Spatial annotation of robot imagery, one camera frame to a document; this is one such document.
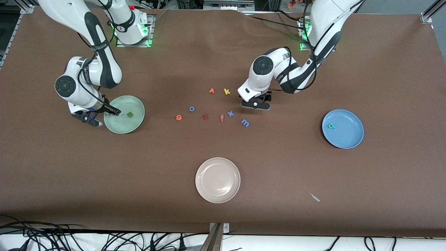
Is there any grey metal frame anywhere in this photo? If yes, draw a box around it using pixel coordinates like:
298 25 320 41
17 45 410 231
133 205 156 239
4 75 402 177
203 0 255 12

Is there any grey metal beam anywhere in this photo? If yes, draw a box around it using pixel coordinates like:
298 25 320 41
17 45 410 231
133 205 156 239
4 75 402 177
199 223 223 251

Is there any black cable on table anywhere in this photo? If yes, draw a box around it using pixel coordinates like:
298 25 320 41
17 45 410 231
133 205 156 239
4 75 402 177
244 10 307 30

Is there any aluminium profile rail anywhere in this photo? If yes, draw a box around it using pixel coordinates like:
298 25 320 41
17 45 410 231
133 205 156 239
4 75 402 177
420 0 446 24
0 4 37 70

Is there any green plate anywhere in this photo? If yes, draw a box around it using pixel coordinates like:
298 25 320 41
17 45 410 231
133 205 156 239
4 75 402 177
103 95 145 134

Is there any small metal bracket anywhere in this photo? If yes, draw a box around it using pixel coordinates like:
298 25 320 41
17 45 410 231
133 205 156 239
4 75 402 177
209 223 230 234

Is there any beige plate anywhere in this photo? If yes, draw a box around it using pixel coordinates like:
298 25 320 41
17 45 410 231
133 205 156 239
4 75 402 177
195 157 241 204

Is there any blue plate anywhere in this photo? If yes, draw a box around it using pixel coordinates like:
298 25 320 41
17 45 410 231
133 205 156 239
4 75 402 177
322 109 364 149

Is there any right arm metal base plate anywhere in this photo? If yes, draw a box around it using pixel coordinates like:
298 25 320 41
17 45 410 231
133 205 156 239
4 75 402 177
116 15 154 48

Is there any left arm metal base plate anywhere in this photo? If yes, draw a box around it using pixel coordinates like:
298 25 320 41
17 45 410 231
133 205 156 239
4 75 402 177
300 19 337 52

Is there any brown table cover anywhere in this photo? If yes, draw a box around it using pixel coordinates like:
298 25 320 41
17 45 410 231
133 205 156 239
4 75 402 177
0 6 446 237

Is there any black cable tangle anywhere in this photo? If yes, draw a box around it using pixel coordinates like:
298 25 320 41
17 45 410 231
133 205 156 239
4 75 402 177
0 216 209 251

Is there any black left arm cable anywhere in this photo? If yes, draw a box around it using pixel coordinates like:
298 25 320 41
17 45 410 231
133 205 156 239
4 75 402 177
277 0 352 93

